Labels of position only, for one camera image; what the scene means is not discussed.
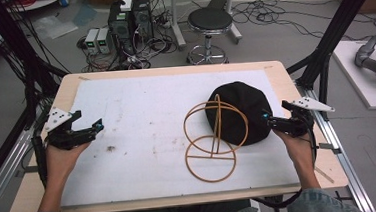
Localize white box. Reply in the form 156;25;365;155
118;0;134;13

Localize clear plastic sheet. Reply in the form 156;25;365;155
31;12;80;42

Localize black frame post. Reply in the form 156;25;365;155
0;0;72;110
281;0;376;108

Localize grey power supply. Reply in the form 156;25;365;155
95;26;113;55
82;27;102;56

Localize white table mat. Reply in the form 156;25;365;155
51;65;302;208

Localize black hat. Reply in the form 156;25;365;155
202;78;277;149

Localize aluminium rail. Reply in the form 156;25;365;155
0;128;41;212
295;78;376;212

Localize person's right hand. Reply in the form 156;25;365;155
272;125;316;168

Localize person's left hand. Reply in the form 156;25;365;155
43;140;95;184

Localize white platform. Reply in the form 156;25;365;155
331;37;376;116

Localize tangle of floor cables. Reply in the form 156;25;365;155
74;6;182;75

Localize black round stool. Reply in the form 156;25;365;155
183;5;237;67

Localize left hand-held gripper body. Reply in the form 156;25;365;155
41;104;97;153

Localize wooden wire hat stand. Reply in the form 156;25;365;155
180;91;253;186

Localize black computer tower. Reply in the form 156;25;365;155
106;1;137;57
130;0;155;43

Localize wooden table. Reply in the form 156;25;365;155
0;54;351;212

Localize black floor cables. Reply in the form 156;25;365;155
230;0;376;51

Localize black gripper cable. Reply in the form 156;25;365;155
31;134;50;190
243;110;322;212

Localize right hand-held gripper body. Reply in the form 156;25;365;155
277;94;338;139

